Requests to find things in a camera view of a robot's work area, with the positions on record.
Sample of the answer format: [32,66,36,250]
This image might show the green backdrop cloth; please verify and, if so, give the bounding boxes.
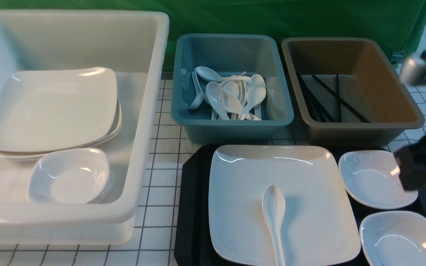
[0,0,426,71]

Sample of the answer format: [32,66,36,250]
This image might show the white plate in bin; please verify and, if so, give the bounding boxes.
[0,99,123,161]
[0,67,118,153]

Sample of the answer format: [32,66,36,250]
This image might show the white spoon top of pile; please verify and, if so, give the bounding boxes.
[195,66,251,83]

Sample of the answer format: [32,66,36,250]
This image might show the white small bowl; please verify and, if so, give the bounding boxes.
[27,148,114,204]
[338,150,419,210]
[359,211,426,266]

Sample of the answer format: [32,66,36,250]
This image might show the white small bowl in bin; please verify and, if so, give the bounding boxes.
[27,148,114,204]

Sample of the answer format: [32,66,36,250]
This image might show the brown plastic bin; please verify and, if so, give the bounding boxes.
[282,37,425,147]

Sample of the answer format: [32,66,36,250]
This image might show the lower white plate in bin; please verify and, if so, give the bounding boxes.
[0,99,123,161]

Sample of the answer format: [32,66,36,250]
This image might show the teal plastic bin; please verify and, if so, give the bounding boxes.
[170,33,294,144]

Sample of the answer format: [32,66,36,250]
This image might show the large white plastic bin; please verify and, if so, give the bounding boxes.
[0,10,169,250]

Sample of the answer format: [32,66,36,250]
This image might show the metal binder clip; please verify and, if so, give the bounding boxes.
[389,51,406,65]

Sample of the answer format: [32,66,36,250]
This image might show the white spoon left edge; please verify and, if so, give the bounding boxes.
[188,69,204,110]

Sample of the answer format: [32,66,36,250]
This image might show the top white plate in bin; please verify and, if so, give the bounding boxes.
[0,67,118,153]

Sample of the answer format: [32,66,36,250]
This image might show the large white square plate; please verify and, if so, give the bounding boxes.
[208,145,361,266]

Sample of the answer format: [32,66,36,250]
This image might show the black chopstick long diagonal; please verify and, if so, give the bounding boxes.
[311,74,370,123]

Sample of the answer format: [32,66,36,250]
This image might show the white spoon right long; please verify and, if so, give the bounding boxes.
[238,85,267,120]

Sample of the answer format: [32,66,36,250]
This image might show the white spoon centre left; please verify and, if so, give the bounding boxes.
[206,82,230,120]

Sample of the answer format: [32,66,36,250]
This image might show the black serving tray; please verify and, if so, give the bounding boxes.
[173,144,426,266]

